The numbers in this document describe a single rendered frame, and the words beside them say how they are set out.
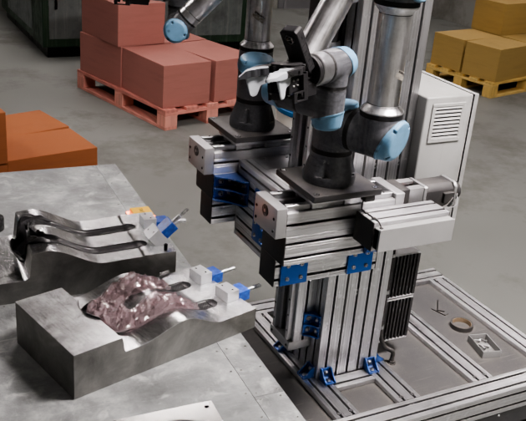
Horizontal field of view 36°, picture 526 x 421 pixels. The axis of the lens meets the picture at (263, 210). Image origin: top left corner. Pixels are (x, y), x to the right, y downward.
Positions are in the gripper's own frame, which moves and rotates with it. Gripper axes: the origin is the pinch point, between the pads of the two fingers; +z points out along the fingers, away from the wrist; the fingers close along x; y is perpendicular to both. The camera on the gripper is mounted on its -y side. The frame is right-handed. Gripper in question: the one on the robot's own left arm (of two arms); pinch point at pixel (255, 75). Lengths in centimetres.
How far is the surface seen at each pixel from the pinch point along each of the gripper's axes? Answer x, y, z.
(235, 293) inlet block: 15, 57, -9
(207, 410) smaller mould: -9, 60, 30
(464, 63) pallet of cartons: 206, 96, -577
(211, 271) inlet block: 28, 56, -14
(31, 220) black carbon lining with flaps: 68, 42, 10
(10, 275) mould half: 63, 52, 22
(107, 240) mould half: 56, 50, -5
